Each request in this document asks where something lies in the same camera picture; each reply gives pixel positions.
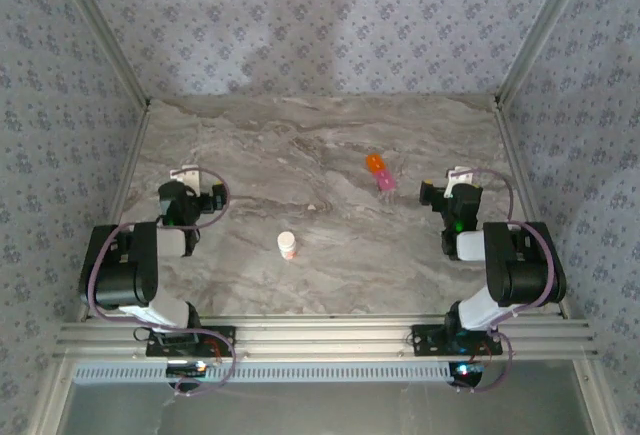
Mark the aluminium frame post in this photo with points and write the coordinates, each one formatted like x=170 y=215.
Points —
x=107 y=35
x=542 y=30

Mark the aluminium rail beam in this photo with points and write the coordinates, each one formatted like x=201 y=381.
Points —
x=325 y=337

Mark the white pill bottle orange label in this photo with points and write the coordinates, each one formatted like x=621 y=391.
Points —
x=286 y=242

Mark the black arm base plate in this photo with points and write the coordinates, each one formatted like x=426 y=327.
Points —
x=425 y=342
x=222 y=342

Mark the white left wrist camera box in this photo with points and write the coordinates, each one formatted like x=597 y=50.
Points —
x=189 y=175

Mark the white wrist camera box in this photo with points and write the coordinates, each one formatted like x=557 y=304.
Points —
x=460 y=175
x=189 y=175

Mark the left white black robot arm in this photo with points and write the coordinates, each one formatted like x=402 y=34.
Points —
x=125 y=275

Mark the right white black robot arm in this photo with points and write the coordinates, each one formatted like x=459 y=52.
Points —
x=520 y=265

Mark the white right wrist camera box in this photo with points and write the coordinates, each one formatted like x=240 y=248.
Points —
x=460 y=175

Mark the aluminium table side rail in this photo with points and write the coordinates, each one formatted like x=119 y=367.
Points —
x=127 y=165
x=515 y=165

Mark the small controller circuit board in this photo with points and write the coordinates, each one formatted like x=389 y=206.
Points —
x=187 y=369
x=465 y=372

